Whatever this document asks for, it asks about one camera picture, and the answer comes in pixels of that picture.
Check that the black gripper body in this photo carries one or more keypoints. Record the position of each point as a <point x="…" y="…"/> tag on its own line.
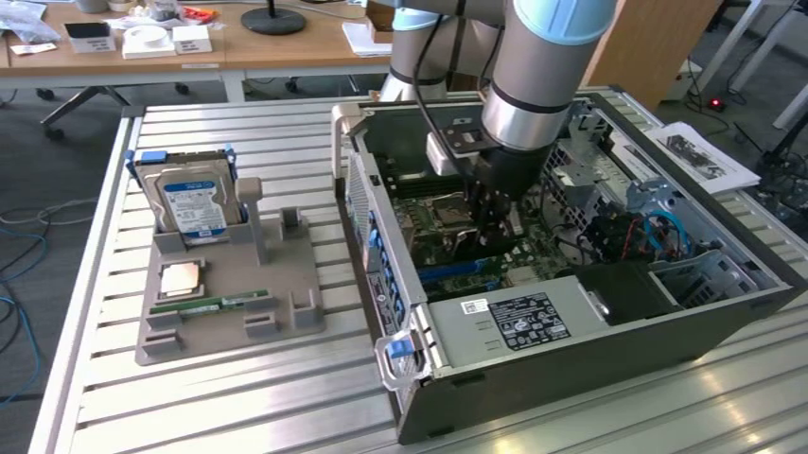
<point x="515" y="170"/>

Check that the green graphics card black shroud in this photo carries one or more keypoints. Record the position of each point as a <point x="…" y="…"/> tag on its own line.
<point x="468" y="248"/>

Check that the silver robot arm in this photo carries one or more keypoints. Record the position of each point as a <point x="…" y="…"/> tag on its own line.
<point x="538" y="71"/>

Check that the CPU socket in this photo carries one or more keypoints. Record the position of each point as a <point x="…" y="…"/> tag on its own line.
<point x="446" y="213"/>

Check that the green motherboard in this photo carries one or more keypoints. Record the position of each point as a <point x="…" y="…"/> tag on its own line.
<point x="543" y="246"/>

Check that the silver chipset heatsink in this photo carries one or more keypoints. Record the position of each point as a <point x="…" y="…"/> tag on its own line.
<point x="522" y="275"/>

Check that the perforated metal drive cage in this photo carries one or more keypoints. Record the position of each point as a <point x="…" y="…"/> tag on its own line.
<point x="594" y="189"/>

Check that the blue expansion slot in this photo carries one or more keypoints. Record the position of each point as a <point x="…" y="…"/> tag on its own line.
<point x="443" y="273"/>

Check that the silver power supply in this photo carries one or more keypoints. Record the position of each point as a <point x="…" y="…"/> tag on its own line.
<point x="455" y="331"/>

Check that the printed paper stack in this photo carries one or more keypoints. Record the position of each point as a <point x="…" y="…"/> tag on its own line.
<point x="707" y="161"/>

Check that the small white device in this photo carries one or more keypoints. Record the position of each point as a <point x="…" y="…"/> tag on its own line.
<point x="682" y="87"/>

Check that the blue case release latch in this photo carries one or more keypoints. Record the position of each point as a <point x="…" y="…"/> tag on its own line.
<point x="399" y="357"/>

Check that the metal disk bay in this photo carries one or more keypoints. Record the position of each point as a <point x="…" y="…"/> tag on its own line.
<point x="701" y="279"/>

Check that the open dark PC case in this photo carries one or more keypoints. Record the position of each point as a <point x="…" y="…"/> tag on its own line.
<point x="568" y="378"/>

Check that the white paper pile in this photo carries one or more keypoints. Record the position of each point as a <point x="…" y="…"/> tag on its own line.
<point x="363" y="42"/>

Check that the cardboard box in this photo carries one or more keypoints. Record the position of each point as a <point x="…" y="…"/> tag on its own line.
<point x="379" y="19"/>

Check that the wooden cabinet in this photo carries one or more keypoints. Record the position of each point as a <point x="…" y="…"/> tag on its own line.
<point x="689" y="28"/>

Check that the black tripod stand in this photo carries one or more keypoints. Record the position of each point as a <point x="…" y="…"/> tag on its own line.
<point x="783" y="156"/>

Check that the grey parts rack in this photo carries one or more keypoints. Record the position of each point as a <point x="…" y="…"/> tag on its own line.
<point x="221" y="279"/>

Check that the hard disk with blue rails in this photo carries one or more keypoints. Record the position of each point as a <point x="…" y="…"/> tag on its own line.
<point x="190" y="203"/>

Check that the green RAM stick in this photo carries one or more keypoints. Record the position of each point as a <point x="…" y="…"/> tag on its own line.
<point x="209" y="302"/>

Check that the black lamp base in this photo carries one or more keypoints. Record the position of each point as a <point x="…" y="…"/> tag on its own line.
<point x="272" y="23"/>

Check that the CPU chip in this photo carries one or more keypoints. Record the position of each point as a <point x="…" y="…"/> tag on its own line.
<point x="180" y="279"/>

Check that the small white box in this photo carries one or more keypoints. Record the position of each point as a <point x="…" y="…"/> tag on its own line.
<point x="190" y="42"/>

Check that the orange object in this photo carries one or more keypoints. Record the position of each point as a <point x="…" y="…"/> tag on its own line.
<point x="200" y="14"/>

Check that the white tape roll on base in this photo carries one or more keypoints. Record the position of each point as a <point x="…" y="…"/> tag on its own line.
<point x="149" y="45"/>

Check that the white box with black lid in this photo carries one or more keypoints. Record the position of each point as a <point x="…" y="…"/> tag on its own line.
<point x="89" y="42"/>

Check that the wooden desk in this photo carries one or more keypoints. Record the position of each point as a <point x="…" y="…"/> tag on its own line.
<point x="64" y="66"/>

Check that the grey cup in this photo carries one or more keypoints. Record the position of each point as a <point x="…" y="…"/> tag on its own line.
<point x="92" y="5"/>

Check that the small white paper label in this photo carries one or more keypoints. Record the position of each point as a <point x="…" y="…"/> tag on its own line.
<point x="31" y="49"/>

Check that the clear plastic bag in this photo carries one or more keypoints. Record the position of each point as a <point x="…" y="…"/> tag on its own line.
<point x="26" y="23"/>

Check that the black camera bracket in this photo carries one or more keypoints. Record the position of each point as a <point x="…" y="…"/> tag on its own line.
<point x="455" y="142"/>

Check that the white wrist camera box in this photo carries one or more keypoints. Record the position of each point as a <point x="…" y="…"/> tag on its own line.
<point x="443" y="158"/>

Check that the red lit power switch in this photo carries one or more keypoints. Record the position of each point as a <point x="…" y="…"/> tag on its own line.
<point x="717" y="104"/>

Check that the white table frame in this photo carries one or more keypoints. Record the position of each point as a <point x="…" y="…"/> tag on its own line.
<point x="794" y="106"/>

